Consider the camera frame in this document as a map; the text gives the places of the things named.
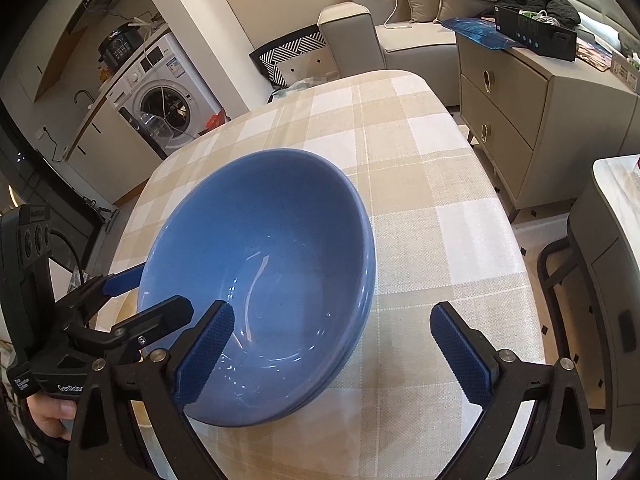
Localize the black white patterned chair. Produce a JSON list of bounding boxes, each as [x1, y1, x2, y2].
[[249, 25, 341, 90]]

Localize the white washing machine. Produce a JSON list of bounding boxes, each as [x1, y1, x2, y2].
[[111, 32, 224, 157]]

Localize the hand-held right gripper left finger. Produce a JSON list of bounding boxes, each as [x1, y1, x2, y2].
[[67, 300, 236, 480]]

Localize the beige checked tablecloth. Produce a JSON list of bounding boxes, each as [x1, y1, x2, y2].
[[95, 69, 548, 480]]

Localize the long black box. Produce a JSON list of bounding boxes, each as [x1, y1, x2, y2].
[[494, 4, 578, 62]]

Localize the tissue box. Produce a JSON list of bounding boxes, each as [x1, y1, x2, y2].
[[611, 52, 640, 93]]

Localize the grey marble top table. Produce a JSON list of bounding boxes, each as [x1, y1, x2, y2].
[[567, 155, 640, 453]]

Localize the grey sofa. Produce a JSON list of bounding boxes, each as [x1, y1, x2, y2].
[[318, 0, 640, 106]]

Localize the black metal chair frame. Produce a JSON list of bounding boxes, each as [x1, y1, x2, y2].
[[537, 237, 576, 376]]

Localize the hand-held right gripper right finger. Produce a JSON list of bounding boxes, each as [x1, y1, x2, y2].
[[430, 302, 598, 480]]

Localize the black clothes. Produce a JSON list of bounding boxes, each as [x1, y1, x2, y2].
[[482, 0, 581, 26]]

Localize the magazine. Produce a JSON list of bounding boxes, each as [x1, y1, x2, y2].
[[575, 40, 614, 72]]

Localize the beige drawer cabinet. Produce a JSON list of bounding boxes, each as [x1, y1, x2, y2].
[[456, 35, 640, 211]]

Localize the person's left hand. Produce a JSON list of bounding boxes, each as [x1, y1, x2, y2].
[[22, 392, 77, 443]]

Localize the white kitchen base cabinets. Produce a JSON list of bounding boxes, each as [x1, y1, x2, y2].
[[65, 90, 166, 206]]

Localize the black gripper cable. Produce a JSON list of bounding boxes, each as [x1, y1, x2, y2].
[[47, 230, 87, 282]]

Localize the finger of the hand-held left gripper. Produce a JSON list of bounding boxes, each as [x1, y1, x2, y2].
[[66, 295, 195, 362], [52, 264, 146, 327]]

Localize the blue plastic bag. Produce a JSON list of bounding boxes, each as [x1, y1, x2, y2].
[[441, 17, 521, 52]]

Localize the black pressure cooker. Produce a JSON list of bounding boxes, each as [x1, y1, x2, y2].
[[97, 24, 141, 67]]

